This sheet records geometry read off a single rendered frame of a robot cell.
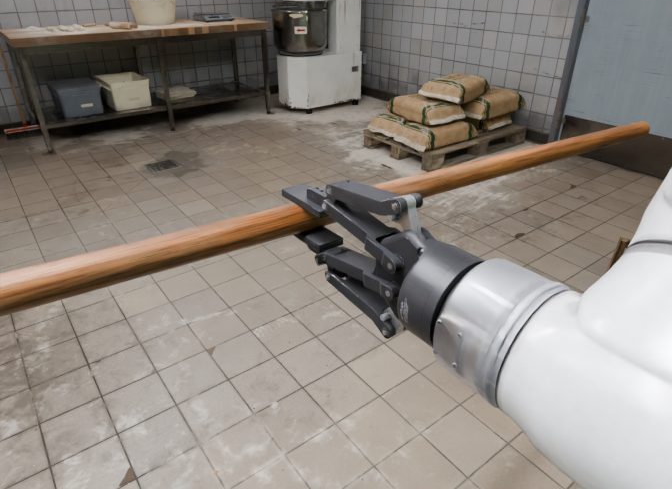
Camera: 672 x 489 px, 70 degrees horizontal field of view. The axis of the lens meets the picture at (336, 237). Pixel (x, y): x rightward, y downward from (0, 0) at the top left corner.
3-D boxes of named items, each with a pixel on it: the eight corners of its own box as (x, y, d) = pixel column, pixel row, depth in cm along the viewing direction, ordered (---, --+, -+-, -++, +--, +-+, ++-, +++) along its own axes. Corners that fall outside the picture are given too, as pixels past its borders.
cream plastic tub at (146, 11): (140, 26, 428) (135, 0, 417) (126, 23, 457) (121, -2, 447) (186, 24, 450) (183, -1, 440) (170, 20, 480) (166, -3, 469)
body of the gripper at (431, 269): (440, 274, 31) (351, 224, 38) (426, 376, 35) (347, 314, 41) (510, 244, 35) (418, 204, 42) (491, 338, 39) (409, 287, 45)
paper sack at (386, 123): (397, 141, 382) (398, 122, 375) (365, 132, 406) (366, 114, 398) (444, 127, 419) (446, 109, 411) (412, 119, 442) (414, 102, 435)
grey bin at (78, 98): (63, 119, 409) (55, 90, 397) (52, 107, 444) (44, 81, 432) (107, 112, 428) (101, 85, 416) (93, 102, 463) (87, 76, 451)
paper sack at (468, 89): (459, 109, 361) (462, 86, 352) (416, 101, 380) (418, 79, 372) (491, 96, 404) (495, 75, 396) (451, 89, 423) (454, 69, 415)
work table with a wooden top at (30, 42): (45, 155, 398) (9, 38, 354) (30, 132, 454) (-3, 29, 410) (275, 113, 514) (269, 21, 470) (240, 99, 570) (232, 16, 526)
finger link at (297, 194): (319, 218, 45) (319, 211, 45) (281, 195, 50) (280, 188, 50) (344, 211, 47) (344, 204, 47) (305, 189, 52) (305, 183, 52)
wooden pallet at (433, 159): (430, 173, 363) (432, 154, 356) (362, 146, 419) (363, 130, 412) (524, 143, 426) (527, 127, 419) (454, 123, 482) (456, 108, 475)
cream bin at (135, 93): (115, 111, 431) (109, 84, 419) (99, 101, 465) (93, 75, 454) (154, 105, 451) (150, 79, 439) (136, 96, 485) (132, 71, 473)
